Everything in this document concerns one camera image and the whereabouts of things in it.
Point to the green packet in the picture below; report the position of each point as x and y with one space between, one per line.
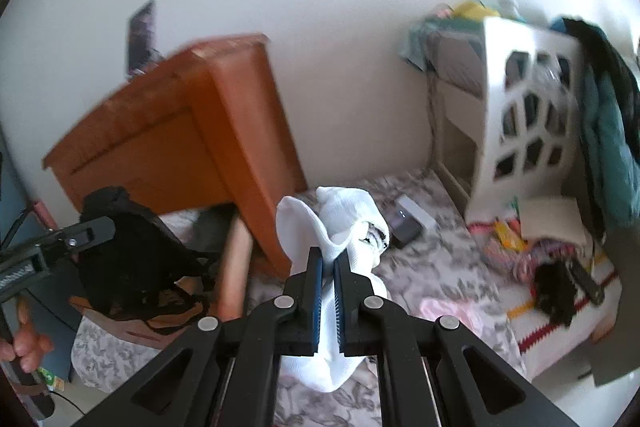
52 379

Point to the dark green garment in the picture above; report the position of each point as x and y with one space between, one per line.
600 52

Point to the yellow item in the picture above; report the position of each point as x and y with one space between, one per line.
472 9

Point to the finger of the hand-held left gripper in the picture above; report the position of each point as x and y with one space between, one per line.
85 234

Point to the black charger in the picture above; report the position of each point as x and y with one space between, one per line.
402 229

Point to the person's left hand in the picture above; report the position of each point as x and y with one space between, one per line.
30 347

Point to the grey cushion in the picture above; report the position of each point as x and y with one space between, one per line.
620 297

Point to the white sock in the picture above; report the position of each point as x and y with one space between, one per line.
345 227

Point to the black remote control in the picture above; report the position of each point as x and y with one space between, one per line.
587 282

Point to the beige shelf unit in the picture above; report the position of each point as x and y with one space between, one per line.
460 117

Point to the grey floral bed sheet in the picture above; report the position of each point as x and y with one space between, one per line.
435 267

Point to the pink garment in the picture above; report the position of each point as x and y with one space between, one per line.
455 314

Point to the beige paper sheet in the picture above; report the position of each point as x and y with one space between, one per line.
550 222

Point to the green cloth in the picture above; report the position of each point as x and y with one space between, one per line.
417 42

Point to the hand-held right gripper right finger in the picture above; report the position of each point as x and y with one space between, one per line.
340 322

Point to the dark blue panel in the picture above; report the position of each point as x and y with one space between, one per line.
60 307

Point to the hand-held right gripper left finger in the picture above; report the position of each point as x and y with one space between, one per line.
315 317

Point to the curved wooden drawer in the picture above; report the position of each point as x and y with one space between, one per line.
150 157

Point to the pink strip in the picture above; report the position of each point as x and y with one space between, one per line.
45 214

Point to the pile of colourful toys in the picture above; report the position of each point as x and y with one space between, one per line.
505 242

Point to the black lace bra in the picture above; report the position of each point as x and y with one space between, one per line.
120 257

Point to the white power strip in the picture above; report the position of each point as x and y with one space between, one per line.
417 212

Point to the white cutout rack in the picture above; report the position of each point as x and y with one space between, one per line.
520 72

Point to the wooden nightstand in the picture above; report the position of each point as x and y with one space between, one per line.
240 132

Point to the black smartphone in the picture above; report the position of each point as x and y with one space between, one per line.
142 37

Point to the black fuzzy item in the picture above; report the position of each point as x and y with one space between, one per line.
555 292

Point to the white mat with red trim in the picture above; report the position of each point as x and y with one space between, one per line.
555 342

